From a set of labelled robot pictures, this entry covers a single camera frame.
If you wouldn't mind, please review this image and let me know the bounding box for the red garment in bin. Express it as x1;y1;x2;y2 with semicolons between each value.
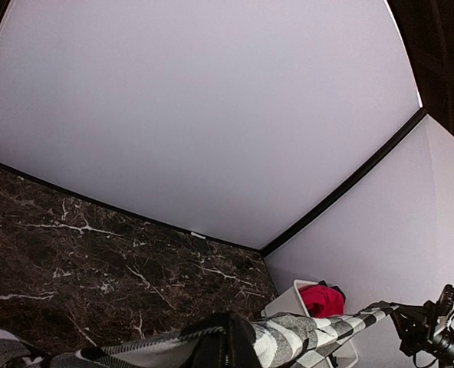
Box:
298;281;346;318

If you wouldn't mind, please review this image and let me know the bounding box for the black white checkered shirt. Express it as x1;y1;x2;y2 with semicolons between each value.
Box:
0;301;397;367

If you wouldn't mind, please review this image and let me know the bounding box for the white plastic laundry bin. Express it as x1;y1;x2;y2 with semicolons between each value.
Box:
261;279;359;368

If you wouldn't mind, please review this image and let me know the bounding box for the right black frame post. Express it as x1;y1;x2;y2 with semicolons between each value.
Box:
259;107;428;258

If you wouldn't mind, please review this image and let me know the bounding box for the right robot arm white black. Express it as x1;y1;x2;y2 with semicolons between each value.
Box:
390;301;454;367

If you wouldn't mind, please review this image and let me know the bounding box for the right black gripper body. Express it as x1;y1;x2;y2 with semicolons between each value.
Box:
391;304;436;355

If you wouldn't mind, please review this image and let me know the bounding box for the black rear table edge strip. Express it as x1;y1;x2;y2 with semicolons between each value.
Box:
0;163;263;257

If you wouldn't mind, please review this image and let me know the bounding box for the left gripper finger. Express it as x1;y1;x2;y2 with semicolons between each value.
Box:
186;312;262;367

